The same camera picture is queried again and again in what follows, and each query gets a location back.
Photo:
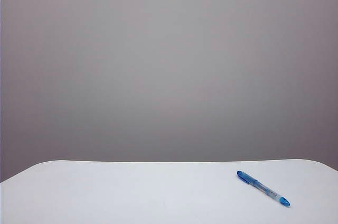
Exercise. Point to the blue transparent ballpoint pen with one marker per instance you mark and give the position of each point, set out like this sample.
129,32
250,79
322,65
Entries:
272,194

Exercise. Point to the transparent pen cap blue clip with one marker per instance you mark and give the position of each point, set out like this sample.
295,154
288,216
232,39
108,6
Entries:
244,177

